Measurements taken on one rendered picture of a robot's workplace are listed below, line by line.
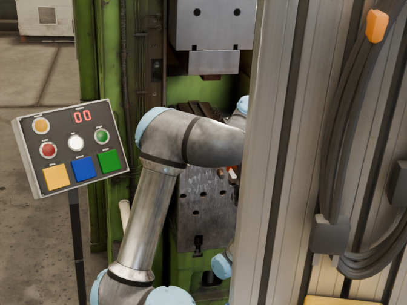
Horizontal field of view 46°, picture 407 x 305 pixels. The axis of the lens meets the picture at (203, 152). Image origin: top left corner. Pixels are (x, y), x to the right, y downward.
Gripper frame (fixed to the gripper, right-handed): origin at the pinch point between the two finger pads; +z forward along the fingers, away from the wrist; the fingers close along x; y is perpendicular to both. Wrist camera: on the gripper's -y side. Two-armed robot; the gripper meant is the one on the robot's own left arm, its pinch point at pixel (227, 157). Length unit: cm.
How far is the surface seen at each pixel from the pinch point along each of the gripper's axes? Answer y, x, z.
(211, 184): -0.9, -2.2, 22.4
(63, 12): -453, -73, 320
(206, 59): -31.6, -5.3, -20.0
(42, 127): -9, -65, -13
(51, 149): -3, -63, -9
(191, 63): -31.0, -11.3, -18.9
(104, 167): 0.4, -45.8, 0.1
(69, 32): -439, -67, 345
